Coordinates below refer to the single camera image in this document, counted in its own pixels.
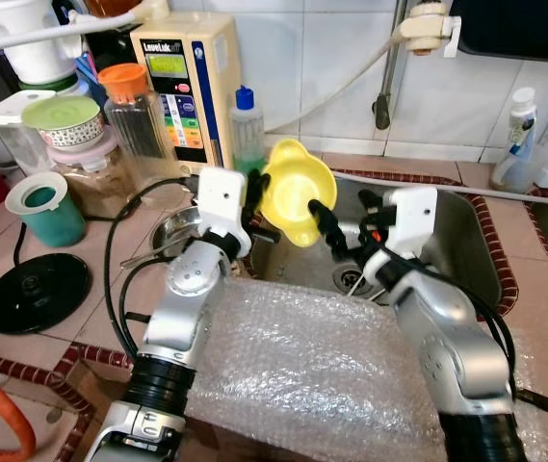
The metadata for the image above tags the yellow plastic bowl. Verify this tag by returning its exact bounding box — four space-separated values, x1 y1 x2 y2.
259 140 340 248

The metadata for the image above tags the green liquid bottle blue cap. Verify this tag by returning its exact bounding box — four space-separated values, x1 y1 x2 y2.
230 85 268 175

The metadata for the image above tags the shallow steel dish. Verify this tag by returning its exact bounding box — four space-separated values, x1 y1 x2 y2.
151 205 208 261

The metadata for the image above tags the dark metal faucet pipe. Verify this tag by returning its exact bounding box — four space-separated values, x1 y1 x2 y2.
373 0 415 132

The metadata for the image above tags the clear jar orange lid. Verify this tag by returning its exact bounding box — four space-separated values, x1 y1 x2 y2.
98 63 174 190

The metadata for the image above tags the clear bubble wrap sheet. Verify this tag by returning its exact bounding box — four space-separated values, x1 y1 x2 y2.
182 274 544 462

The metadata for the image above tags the beige water ionizer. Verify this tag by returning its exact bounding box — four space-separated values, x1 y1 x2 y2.
129 12 247 175

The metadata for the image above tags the brown powder jar pink lid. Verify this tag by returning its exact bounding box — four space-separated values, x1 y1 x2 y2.
57 135 141 218

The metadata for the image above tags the small white spray bottle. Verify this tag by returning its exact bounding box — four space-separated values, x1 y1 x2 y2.
490 87 537 194

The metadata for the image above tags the beige faucet water filter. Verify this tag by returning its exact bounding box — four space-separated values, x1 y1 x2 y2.
396 0 463 57

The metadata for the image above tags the teal cup white rim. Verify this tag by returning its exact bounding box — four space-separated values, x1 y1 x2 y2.
6 171 88 249

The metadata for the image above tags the patterned bowl green lid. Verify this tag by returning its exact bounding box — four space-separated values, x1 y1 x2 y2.
20 94 107 150

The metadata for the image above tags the black pan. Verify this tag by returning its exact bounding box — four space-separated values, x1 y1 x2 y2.
447 0 548 64

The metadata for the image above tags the black round kettle base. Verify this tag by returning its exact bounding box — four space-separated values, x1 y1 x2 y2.
0 252 92 337

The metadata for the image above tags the clear pitcher white lid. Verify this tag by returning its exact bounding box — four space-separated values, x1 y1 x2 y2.
0 90 59 177

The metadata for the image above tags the white plastic jug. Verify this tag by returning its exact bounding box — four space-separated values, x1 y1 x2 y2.
0 0 78 90

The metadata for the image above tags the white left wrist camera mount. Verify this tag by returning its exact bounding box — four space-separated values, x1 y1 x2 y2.
196 166 249 260

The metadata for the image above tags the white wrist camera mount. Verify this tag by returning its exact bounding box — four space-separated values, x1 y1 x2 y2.
196 166 249 260
386 186 441 260

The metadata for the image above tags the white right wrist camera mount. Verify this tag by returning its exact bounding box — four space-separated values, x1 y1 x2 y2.
386 186 441 260

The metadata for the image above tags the white curved filter hose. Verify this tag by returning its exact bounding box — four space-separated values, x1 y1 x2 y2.
283 38 409 137

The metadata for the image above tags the grey hose along sink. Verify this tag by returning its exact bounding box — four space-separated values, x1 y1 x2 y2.
336 171 548 209

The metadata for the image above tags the orange hose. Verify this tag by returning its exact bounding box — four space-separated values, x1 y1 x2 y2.
0 356 38 462

